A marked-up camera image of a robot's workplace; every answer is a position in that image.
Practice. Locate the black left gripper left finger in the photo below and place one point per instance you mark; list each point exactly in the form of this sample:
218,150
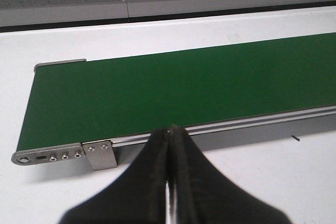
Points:
136,196

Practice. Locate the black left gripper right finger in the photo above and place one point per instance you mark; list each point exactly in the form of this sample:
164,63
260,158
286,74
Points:
202,194

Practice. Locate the green conveyor belt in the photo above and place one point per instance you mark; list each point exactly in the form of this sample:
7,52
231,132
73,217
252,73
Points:
86,108

